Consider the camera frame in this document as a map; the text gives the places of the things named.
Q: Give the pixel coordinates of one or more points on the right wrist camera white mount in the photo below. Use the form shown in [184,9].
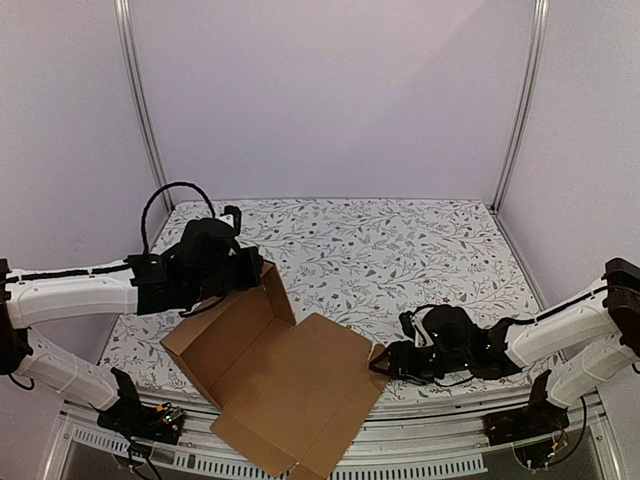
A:
[411,324]

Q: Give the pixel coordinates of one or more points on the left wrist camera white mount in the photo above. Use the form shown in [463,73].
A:
[232,217]

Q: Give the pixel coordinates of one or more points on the right aluminium frame post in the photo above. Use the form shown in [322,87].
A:
[533,61]

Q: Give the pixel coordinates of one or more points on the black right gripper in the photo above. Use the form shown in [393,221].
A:
[400,361]

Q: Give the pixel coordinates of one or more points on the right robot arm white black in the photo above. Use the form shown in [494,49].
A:
[604,318]

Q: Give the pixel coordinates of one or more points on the brown cardboard box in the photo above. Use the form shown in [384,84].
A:
[292,395]

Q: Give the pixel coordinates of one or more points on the aluminium front rail base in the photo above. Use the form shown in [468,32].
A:
[428,439]

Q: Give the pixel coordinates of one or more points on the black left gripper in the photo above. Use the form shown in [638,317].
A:
[253,268]

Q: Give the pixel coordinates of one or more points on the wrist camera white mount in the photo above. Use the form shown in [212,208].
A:
[232,217]
[411,324]

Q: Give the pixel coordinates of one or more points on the aluminium frame post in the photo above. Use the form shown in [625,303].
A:
[533,61]
[124,23]

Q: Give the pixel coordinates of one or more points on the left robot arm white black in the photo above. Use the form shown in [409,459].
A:
[206,263]

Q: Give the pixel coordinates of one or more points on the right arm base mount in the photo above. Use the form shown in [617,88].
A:
[538,417]

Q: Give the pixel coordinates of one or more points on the left aluminium frame post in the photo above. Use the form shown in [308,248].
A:
[124,23]

